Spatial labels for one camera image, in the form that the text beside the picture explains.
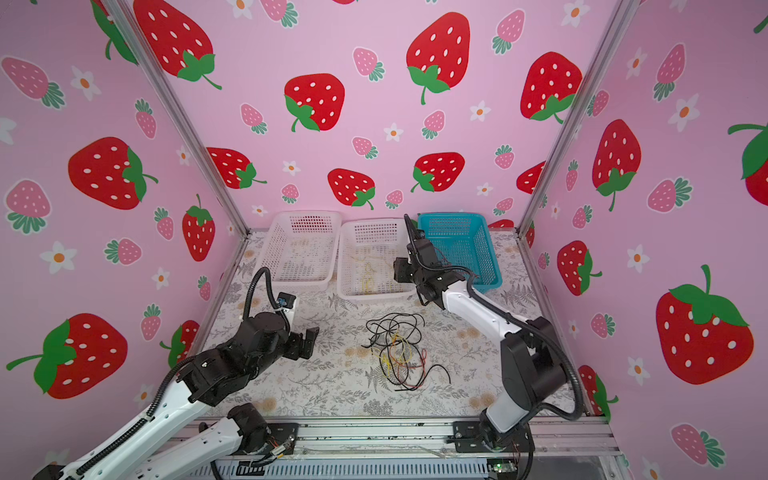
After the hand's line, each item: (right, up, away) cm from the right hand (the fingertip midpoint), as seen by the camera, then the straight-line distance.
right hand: (400, 261), depth 88 cm
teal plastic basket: (+27, +8, +31) cm, 41 cm away
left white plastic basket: (-39, +5, +27) cm, 47 cm away
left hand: (-25, -16, -14) cm, 32 cm away
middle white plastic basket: (-13, +3, +26) cm, 29 cm away
